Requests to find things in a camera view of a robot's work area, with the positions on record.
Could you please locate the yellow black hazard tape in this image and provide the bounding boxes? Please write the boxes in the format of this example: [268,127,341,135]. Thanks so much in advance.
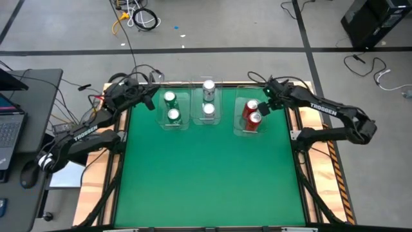
[326,140,357,226]

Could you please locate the black cable with connector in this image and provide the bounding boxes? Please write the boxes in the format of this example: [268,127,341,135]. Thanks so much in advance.
[343,53,387,78]

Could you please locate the black table frame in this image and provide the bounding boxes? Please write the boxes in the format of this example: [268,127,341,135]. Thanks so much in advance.
[77,81,348,228]

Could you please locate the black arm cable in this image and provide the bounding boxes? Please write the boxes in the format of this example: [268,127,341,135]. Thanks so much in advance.
[247,70,274,85]
[108,63,164,85]

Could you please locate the green Sprite can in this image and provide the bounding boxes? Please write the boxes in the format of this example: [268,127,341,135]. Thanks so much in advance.
[163,90,180,109]
[166,108,183,126]

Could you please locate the black monitor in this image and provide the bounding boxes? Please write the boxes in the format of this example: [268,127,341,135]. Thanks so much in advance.
[0,68,30,92]

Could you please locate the clear plastic bin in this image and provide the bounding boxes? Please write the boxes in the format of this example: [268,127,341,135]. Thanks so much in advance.
[191,77,223,126]
[233,86,268,138]
[155,86,191,131]

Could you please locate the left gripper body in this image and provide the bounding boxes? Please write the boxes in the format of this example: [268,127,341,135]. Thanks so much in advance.
[127,82,161,104]

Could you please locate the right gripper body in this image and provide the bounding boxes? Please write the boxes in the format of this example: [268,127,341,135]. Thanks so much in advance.
[262,78,292,109]

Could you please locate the silver Diet Coke can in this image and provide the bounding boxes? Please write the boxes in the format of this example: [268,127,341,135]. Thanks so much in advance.
[202,102,216,119]
[201,79,216,102]

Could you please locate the white coiled cable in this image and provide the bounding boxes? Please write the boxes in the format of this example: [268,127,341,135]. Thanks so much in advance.
[126,0,162,28]

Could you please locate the grey laptop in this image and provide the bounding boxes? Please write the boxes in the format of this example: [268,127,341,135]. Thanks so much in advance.
[0,92,26,171]

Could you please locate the black computer tower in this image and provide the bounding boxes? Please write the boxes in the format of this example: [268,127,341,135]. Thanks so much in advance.
[340,0,412,50]

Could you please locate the red soda can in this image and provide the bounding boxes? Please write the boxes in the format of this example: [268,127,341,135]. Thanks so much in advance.
[241,99,259,119]
[245,111,263,132]

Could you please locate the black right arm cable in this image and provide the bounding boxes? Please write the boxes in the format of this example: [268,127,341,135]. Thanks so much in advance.
[247,70,274,85]

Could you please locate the black coiled cable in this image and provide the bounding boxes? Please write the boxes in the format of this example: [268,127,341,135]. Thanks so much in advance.
[131,7,160,32]

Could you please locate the dark grey desk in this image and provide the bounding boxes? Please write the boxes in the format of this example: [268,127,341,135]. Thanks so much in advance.
[0,68,64,232]

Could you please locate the white cable with connector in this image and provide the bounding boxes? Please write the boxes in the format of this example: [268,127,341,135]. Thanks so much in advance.
[375,68,412,92]

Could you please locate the black computer mouse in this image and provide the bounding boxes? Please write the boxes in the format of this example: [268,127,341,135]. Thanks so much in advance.
[19,160,41,189]

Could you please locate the yellow cable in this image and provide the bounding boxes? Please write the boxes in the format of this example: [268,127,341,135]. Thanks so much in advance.
[111,12,130,35]

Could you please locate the long black floor cable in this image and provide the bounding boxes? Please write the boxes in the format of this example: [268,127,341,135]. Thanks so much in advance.
[108,0,139,77]

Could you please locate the white flat board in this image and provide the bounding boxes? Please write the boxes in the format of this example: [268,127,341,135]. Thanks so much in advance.
[49,160,86,189]

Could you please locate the wooden table board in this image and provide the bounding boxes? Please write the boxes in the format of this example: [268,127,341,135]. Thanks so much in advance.
[72,80,357,226]

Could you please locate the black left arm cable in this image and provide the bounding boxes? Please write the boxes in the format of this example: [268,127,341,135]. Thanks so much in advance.
[108,63,164,85]

